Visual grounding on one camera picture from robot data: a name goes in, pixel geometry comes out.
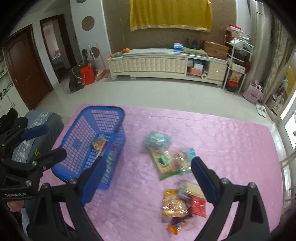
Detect brown wooden door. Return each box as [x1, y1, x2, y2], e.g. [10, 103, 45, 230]
[3, 25, 53, 110]

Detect light blue egg biscuit pack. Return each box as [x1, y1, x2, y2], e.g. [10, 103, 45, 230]
[174, 148, 196, 175]

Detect green folded cushion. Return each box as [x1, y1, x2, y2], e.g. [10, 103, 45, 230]
[183, 47, 208, 57]

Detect oranges on blue plate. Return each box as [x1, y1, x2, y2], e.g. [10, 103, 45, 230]
[110, 48, 130, 58]

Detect orange yellow chip bag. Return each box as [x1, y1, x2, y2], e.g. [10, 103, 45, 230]
[162, 189, 188, 217]

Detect yellow wall cloth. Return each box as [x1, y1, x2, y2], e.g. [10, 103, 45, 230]
[129, 0, 213, 33]

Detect white metal shelf rack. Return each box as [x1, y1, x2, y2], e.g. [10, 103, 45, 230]
[223, 24, 254, 93]

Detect small snack pack in basket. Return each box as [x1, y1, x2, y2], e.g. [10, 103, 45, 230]
[93, 137, 108, 157]

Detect clear teal snack bag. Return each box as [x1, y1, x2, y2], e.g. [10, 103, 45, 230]
[143, 132, 171, 151]

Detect beige cracker pack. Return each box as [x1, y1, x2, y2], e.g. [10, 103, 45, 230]
[178, 182, 205, 199]

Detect red snack packet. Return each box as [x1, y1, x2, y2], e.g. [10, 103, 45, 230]
[191, 196, 206, 218]

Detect pink tote bag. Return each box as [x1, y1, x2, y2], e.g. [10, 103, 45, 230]
[242, 82, 263, 104]

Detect paper towel roll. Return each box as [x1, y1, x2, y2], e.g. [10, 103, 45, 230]
[201, 73, 208, 80]

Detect red shopping bag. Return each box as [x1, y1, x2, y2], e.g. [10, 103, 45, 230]
[80, 63, 95, 86]

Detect green zip cracker bag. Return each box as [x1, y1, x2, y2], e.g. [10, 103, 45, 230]
[150, 149, 180, 181]

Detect blue tissue pack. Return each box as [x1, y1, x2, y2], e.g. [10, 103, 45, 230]
[173, 43, 184, 52]

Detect pink quilted mat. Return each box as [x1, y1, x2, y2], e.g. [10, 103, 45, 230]
[41, 104, 282, 240]

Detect cream TV cabinet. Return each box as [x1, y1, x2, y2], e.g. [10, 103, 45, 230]
[108, 49, 227, 86]

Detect white slippers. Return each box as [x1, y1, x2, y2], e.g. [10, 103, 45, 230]
[255, 104, 266, 118]

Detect orange wafer bar wrapper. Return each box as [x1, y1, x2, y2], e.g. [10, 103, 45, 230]
[167, 220, 188, 235]

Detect purple snack packet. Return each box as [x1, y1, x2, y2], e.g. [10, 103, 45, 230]
[171, 214, 193, 225]

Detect cardboard box on cabinet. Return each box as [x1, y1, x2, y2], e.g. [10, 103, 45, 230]
[203, 40, 229, 60]

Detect person's left hand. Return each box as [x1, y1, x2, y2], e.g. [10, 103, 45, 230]
[7, 200, 24, 212]

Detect blue plastic basket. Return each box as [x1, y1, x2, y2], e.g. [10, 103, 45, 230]
[52, 105, 126, 190]

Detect black bag on floor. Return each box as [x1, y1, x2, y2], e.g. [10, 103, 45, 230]
[69, 66, 84, 93]

